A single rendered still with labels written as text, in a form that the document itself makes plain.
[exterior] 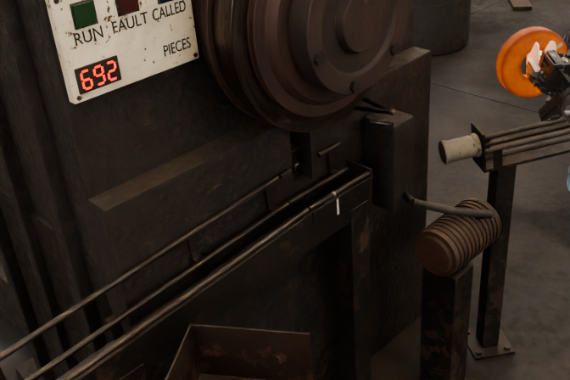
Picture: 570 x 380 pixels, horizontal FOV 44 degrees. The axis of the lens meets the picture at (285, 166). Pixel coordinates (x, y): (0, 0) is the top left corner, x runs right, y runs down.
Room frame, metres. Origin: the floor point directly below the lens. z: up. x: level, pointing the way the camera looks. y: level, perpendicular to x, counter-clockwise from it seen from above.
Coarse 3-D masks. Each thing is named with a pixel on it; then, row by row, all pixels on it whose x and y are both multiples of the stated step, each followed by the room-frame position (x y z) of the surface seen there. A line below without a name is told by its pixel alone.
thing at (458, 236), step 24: (456, 216) 1.42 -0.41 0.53; (432, 240) 1.35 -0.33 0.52; (456, 240) 1.35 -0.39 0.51; (480, 240) 1.38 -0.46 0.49; (432, 264) 1.35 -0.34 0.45; (456, 264) 1.32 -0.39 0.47; (432, 288) 1.39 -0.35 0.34; (456, 288) 1.34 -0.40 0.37; (432, 312) 1.38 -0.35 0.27; (456, 312) 1.34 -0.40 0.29; (432, 336) 1.38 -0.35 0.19; (456, 336) 1.35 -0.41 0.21; (432, 360) 1.38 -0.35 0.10; (456, 360) 1.35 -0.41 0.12
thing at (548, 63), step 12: (540, 60) 1.36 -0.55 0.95; (552, 60) 1.33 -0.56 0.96; (564, 60) 1.34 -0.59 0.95; (540, 72) 1.36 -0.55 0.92; (552, 72) 1.31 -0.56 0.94; (564, 72) 1.31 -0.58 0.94; (540, 84) 1.34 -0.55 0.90; (552, 84) 1.32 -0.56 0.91; (564, 84) 1.30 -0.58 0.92; (552, 96) 1.33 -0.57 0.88; (564, 96) 1.26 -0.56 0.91
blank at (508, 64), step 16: (528, 32) 1.45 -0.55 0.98; (544, 32) 1.45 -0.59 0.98; (512, 48) 1.44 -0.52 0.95; (528, 48) 1.44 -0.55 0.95; (544, 48) 1.45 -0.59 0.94; (560, 48) 1.45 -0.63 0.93; (496, 64) 1.46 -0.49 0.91; (512, 64) 1.44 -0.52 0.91; (512, 80) 1.44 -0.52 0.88; (528, 96) 1.44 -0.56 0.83
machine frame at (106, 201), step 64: (0, 0) 1.12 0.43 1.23; (192, 0) 1.27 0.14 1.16; (0, 64) 1.25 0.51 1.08; (192, 64) 1.25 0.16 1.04; (0, 128) 1.28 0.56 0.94; (64, 128) 1.09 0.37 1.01; (128, 128) 1.15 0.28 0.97; (192, 128) 1.24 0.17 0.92; (256, 128) 1.31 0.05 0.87; (0, 192) 1.39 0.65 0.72; (64, 192) 1.14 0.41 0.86; (128, 192) 1.09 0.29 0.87; (192, 192) 1.16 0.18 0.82; (320, 192) 1.39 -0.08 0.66; (0, 256) 1.45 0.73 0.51; (64, 256) 1.13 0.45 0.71; (128, 256) 1.05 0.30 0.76; (320, 256) 1.38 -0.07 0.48; (384, 256) 1.55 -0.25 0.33; (64, 320) 1.27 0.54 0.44; (128, 320) 1.04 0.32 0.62; (256, 320) 1.24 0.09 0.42; (320, 320) 1.37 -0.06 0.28; (384, 320) 1.55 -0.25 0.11
